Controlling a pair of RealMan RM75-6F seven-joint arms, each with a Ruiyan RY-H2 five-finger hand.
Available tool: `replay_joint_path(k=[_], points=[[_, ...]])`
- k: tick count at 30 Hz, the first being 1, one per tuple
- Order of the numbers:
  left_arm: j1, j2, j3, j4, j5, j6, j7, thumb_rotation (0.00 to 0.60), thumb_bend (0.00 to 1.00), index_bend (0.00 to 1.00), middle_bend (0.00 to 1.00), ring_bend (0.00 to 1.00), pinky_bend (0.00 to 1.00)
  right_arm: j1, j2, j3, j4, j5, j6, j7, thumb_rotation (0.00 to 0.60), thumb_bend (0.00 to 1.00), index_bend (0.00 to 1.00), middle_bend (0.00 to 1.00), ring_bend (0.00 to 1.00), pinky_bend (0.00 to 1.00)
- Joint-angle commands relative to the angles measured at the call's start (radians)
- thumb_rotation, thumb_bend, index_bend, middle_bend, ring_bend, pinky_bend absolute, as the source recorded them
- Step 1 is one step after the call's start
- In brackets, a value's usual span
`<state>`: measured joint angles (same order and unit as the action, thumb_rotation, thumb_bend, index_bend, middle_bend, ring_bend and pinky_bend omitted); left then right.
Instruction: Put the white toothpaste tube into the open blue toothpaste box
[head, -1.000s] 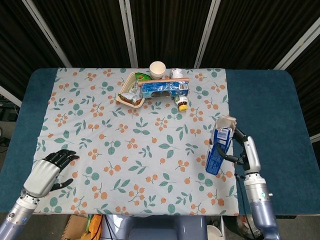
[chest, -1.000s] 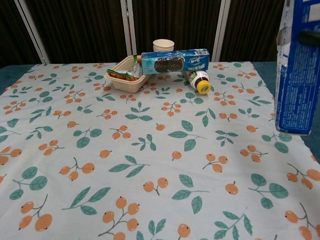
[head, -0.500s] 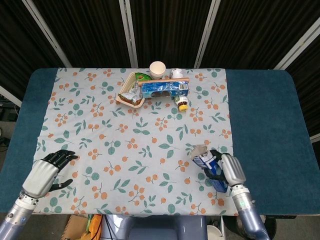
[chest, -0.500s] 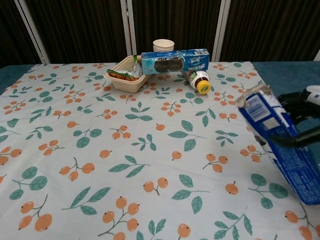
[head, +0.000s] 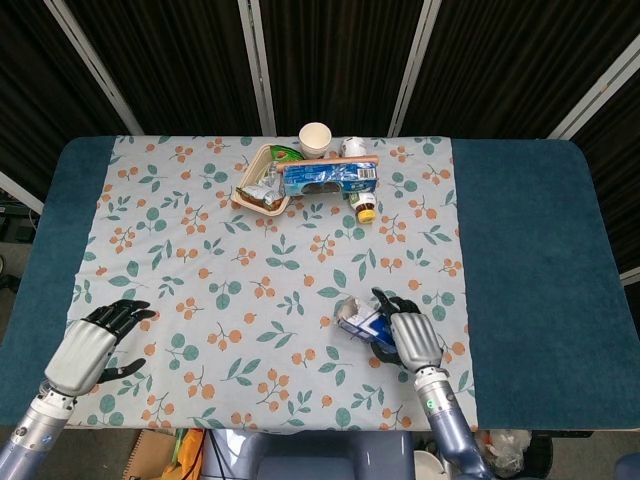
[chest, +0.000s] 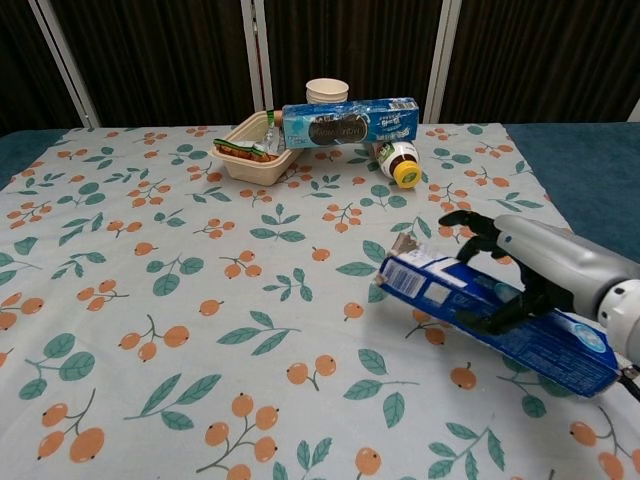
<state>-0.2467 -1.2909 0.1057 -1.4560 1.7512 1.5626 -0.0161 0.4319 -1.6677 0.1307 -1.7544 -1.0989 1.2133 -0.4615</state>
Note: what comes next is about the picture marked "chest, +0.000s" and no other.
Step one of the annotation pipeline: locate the beige food tray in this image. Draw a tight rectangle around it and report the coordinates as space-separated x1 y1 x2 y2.
208 110 300 187

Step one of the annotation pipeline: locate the silver snack packet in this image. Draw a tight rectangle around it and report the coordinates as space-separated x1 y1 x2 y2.
213 127 281 164

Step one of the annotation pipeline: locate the blue toothpaste box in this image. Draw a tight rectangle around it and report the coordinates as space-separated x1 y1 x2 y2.
370 232 621 400

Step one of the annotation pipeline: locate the floral print tablecloth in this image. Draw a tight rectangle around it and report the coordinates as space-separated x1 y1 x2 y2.
0 122 640 480

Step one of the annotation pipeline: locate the brown bottle yellow cap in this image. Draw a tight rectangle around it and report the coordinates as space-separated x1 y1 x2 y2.
373 139 424 190

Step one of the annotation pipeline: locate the blue cookie package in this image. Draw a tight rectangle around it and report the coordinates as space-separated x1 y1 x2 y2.
281 96 420 150

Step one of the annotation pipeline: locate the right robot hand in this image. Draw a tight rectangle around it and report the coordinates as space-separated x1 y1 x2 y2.
438 209 640 337

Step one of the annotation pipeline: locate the beige paper cup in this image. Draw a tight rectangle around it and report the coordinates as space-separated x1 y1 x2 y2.
305 77 350 106

